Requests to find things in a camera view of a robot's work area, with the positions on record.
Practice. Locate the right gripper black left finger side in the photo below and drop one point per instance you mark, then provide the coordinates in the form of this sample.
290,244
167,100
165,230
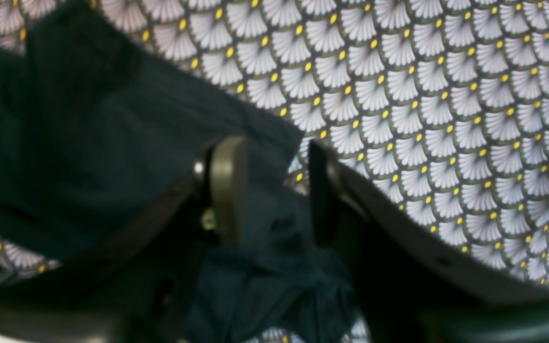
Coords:
138,285

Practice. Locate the right gripper right finger side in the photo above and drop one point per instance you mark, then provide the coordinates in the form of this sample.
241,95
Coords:
411,287

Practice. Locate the patterned fan-print tablecloth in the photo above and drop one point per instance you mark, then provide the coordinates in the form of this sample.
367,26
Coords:
443,105

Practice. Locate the black T-shirt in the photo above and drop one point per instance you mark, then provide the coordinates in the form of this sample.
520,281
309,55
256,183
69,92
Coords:
93,130

